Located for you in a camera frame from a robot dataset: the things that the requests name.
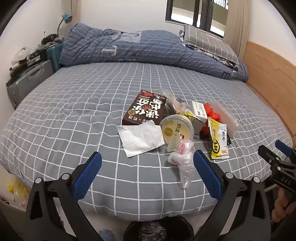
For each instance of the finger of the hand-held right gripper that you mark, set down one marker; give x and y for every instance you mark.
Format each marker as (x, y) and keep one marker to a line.
(281, 146)
(268, 154)

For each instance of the black lined trash bin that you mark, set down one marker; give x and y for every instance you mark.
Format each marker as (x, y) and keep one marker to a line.
(150, 229)

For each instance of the grey suitcase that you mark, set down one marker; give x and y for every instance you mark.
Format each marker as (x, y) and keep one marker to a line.
(30, 78)

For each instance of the teal suitcase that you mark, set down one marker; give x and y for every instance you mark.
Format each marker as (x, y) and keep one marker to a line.
(54, 58)

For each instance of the small yellow wrapper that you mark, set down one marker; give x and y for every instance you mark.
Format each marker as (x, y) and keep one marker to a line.
(189, 114)

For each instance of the bubble wrap piece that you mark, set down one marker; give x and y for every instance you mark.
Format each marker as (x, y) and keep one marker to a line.
(227, 118)

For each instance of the white plastic object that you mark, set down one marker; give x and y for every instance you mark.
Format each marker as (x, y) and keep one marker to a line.
(22, 53)

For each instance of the yellow plastic bag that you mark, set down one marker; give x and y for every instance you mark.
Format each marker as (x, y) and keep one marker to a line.
(17, 190)

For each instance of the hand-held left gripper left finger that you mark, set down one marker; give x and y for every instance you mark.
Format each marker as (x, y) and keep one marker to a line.
(89, 176)

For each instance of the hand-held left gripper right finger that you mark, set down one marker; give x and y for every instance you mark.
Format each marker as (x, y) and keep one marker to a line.
(207, 176)

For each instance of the beige curtain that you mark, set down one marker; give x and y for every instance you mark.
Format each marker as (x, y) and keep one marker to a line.
(238, 23)

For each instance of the dark framed window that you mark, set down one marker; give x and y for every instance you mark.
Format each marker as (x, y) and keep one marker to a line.
(185, 11)

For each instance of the person's right hand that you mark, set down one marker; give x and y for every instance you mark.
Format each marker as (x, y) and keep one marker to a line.
(281, 201)

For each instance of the small white box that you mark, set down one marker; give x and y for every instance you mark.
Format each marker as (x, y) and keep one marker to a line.
(199, 110)

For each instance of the white paper tissue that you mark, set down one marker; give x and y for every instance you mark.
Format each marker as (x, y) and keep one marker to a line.
(138, 139)

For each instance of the brown cardboard box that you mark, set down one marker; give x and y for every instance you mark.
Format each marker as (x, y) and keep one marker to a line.
(143, 109)

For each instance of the blue desk lamp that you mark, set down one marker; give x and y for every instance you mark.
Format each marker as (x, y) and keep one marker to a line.
(67, 18)

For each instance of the wooden headboard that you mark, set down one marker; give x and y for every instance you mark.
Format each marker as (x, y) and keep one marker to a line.
(266, 69)

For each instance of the clear plastic bag red print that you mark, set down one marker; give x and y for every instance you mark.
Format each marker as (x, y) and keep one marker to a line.
(185, 162)

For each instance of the grey checked pillow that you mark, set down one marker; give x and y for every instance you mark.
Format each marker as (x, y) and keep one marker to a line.
(208, 39)

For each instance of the yellow sachet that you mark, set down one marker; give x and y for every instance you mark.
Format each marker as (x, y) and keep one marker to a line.
(216, 139)

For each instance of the dark clutter pile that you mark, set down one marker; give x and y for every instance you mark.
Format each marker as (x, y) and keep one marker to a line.
(50, 38)

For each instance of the blue striped quilt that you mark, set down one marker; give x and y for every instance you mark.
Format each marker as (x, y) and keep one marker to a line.
(150, 46)

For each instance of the round yellow lidded tub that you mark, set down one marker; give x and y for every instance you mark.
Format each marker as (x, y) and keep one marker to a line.
(173, 128)

